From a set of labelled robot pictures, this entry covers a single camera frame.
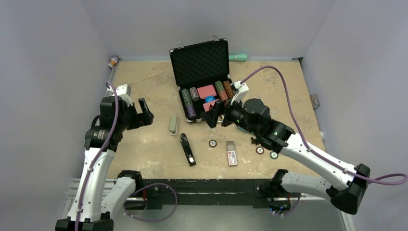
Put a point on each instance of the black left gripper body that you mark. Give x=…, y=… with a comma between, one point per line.
x=133, y=120

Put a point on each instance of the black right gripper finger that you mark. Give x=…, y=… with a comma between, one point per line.
x=218, y=109
x=207, y=117

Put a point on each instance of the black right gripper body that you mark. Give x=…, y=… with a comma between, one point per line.
x=235, y=111

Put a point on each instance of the beige stapler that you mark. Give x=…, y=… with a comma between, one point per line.
x=173, y=124

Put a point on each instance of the black stapler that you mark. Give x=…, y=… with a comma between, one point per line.
x=187, y=149

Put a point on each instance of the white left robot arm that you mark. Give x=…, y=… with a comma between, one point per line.
x=90, y=209

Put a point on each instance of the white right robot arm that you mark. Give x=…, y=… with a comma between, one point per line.
x=341, y=183

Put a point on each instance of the pink card deck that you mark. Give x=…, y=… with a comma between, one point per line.
x=206, y=91

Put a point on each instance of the brown poker chip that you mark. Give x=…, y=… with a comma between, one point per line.
x=212, y=143

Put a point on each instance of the red staple box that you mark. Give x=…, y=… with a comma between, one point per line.
x=231, y=153

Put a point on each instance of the red-brown poker chip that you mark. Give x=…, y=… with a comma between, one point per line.
x=259, y=150

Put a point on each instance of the black poker chip case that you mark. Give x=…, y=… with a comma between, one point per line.
x=196, y=66

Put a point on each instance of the small orange bottle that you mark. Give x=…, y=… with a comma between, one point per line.
x=114, y=60

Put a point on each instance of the mint green bottle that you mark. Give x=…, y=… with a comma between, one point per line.
x=238, y=58

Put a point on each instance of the green poker chip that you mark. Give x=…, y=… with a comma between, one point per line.
x=273, y=155

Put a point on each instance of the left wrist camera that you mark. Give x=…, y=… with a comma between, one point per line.
x=124, y=91

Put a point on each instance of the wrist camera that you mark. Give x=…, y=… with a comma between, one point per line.
x=124, y=91
x=240, y=90

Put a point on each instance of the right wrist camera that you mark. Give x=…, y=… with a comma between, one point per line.
x=240, y=90

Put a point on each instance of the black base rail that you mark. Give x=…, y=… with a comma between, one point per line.
x=256, y=193

